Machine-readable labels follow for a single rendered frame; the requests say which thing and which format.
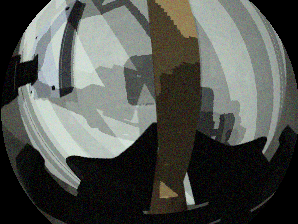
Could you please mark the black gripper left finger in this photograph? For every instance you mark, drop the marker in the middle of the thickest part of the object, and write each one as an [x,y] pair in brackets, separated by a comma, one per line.
[132,170]

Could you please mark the long wooden rail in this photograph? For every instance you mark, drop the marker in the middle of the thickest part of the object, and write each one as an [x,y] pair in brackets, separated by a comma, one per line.
[176,62]

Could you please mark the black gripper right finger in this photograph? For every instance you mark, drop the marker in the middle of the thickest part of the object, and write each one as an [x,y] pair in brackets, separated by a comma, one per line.
[212,161]

